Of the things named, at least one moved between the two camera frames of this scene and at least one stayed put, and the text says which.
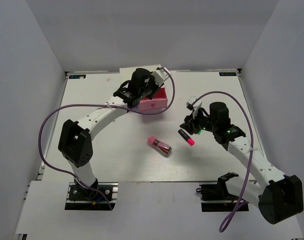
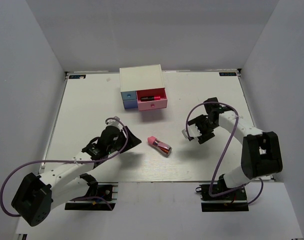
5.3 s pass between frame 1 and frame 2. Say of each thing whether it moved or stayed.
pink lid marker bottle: stayed
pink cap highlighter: moved
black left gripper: moved
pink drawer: stayed
